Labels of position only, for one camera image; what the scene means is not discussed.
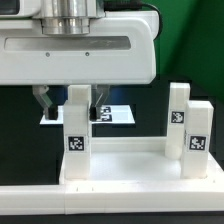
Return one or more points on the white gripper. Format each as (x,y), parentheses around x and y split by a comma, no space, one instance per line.
(119,49)

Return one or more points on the white desk top tray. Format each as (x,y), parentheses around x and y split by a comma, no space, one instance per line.
(138,160)

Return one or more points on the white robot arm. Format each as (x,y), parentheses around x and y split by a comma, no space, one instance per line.
(72,17)

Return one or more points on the fiducial marker sheet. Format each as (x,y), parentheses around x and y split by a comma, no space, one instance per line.
(110,114)

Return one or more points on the white L-shaped obstacle fence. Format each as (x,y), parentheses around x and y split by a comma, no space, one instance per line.
(186,195)

